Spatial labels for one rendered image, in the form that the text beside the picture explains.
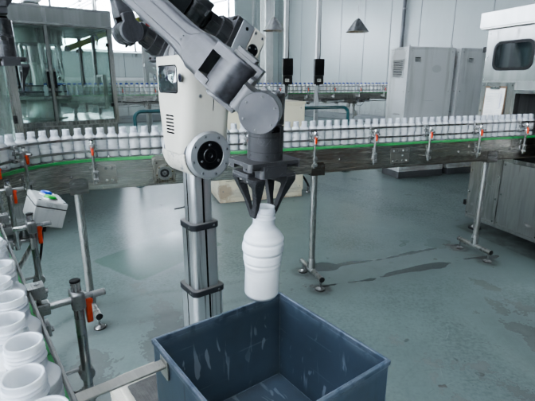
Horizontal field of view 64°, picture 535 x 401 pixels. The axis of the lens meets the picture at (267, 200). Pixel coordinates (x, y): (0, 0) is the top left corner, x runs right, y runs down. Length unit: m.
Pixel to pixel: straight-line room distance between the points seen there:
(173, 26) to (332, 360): 0.69
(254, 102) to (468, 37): 13.32
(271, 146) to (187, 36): 0.21
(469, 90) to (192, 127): 6.20
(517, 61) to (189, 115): 3.32
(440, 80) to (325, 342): 6.18
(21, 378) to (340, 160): 2.63
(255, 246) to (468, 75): 6.67
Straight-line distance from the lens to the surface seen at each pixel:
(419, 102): 6.71
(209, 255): 1.56
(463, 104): 7.23
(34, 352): 0.51
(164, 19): 0.73
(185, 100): 1.35
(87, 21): 6.34
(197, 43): 0.69
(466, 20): 13.95
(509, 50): 4.31
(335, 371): 0.94
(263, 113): 0.59
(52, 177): 2.56
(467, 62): 7.21
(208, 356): 0.96
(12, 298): 0.64
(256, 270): 0.72
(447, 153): 3.46
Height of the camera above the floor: 1.42
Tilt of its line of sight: 16 degrees down
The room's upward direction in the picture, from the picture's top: straight up
